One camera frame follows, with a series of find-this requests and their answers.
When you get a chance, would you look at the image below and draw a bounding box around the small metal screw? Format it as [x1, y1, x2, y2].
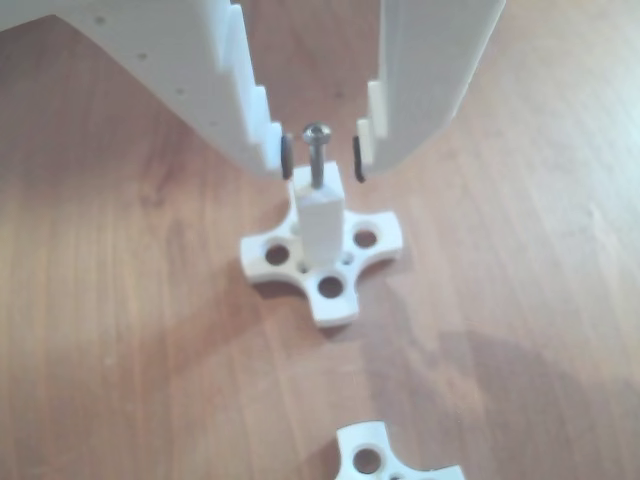
[301, 122, 334, 191]

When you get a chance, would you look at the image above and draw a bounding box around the white cross-base post stand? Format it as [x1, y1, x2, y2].
[239, 164, 402, 329]
[335, 419, 466, 480]

